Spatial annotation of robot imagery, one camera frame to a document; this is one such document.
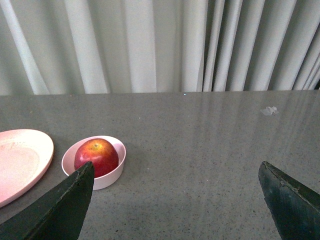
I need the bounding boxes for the pink plate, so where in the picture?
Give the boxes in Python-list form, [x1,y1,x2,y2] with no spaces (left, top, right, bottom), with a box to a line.
[0,129,54,207]

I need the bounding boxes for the pink bowl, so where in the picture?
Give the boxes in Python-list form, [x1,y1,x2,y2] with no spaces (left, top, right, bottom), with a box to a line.
[61,135,127,191]

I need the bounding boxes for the white curtain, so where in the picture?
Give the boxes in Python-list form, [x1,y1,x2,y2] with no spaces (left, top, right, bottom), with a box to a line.
[0,0,320,95]

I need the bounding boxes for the red apple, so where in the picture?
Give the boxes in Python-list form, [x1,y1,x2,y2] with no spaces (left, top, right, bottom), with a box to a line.
[74,138,119,178]

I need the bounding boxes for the crumpled clear plastic scrap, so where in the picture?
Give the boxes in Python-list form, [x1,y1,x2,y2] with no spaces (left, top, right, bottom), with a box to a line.
[260,106,279,116]

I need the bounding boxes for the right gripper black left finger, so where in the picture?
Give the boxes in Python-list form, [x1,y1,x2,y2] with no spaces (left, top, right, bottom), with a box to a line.
[0,162,95,240]

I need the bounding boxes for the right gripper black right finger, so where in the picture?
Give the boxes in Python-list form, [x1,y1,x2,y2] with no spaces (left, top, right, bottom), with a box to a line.
[258,161,320,240]

